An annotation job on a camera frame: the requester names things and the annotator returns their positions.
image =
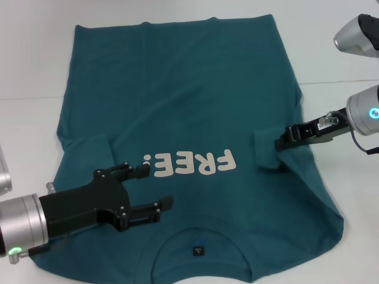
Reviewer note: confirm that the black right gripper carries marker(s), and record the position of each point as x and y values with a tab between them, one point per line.
328	130

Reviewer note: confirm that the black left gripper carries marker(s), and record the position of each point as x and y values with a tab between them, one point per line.
86	201

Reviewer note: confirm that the teal t-shirt with FREE print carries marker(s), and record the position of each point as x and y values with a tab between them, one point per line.
189	88

